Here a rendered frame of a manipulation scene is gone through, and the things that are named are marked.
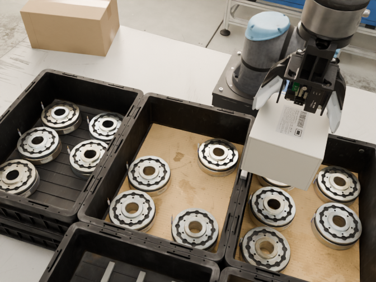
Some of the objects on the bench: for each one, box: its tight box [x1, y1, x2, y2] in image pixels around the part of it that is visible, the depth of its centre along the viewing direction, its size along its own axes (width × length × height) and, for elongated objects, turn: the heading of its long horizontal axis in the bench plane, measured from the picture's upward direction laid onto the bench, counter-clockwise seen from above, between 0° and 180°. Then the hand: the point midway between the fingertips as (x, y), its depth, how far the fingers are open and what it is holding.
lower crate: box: [0, 217, 64, 252], centre depth 100 cm, size 40×30×12 cm
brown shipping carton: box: [20, 0, 120, 57], centre depth 146 cm, size 30×22×16 cm
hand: (292, 118), depth 67 cm, fingers closed on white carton, 13 cm apart
